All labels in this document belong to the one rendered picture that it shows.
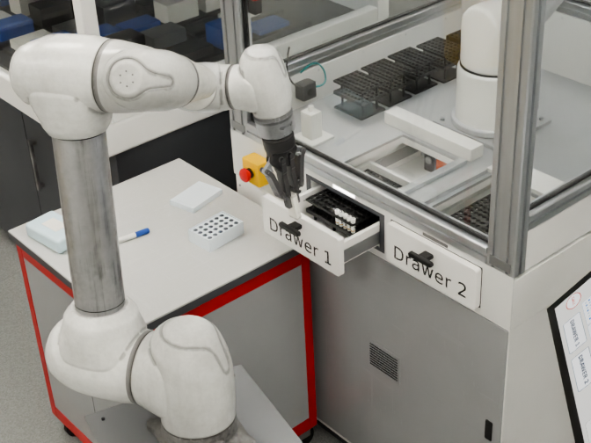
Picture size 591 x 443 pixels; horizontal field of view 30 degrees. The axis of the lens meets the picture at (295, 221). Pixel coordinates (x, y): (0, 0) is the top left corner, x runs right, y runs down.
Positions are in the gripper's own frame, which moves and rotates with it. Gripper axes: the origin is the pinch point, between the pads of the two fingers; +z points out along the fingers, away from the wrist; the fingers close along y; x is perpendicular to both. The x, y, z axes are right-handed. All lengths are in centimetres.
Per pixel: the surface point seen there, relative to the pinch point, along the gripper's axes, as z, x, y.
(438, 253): 11.2, -31.1, 15.5
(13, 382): 87, 114, -46
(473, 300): 19.3, -41.8, 14.3
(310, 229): 8.7, -0.7, 2.9
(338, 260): 13.5, -10.4, 2.1
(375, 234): 14.6, -9.4, 16.1
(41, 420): 88, 91, -49
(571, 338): 5, -77, 4
